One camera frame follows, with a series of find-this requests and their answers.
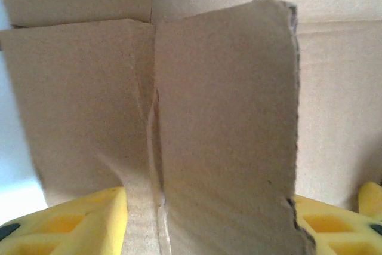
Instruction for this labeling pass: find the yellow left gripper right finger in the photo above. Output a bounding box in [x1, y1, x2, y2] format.
[293, 195, 382, 255]

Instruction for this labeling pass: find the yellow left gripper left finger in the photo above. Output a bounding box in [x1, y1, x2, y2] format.
[0, 186, 130, 255]

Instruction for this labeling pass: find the brown cardboard paper box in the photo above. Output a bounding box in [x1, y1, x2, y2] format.
[0, 0, 382, 255]

